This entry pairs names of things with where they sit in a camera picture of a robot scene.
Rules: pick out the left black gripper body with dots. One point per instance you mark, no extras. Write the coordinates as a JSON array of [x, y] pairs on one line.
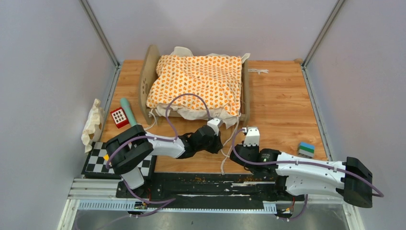
[[213, 146]]

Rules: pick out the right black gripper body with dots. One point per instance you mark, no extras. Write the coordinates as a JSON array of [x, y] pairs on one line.
[[255, 149]]

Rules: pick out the white rope tie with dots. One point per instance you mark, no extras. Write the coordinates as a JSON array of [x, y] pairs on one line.
[[227, 154], [259, 71]]

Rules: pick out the yellow duck print blanket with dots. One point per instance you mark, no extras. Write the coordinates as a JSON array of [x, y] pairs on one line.
[[196, 82]]

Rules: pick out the wooden pet bed frame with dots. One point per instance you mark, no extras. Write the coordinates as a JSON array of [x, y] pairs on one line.
[[149, 76]]

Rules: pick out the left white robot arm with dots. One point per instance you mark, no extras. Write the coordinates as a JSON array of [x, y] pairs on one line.
[[128, 149]]

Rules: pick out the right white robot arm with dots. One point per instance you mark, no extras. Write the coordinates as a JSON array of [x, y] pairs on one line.
[[311, 171]]

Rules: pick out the blue green small block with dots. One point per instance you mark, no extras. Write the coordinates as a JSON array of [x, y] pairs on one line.
[[306, 150]]

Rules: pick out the teal cylinder toy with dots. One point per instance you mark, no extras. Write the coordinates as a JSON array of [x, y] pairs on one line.
[[128, 111]]

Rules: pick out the red window toy block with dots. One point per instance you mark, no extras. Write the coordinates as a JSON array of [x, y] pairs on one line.
[[119, 117]]

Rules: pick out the white duck pillow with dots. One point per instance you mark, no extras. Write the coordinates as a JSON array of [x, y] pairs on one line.
[[93, 126]]

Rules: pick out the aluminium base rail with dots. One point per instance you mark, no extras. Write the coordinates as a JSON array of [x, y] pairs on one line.
[[212, 193]]

